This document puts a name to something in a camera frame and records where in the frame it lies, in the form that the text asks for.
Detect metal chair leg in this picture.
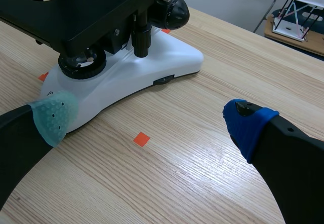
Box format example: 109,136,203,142
253,0,286,33

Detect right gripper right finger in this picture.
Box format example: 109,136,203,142
222,98,324,224

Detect white straw tower model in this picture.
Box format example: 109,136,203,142
272,0,324,42

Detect white and black microscope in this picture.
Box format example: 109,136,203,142
0,0,205,134

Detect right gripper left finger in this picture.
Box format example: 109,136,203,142
0,90,79,211

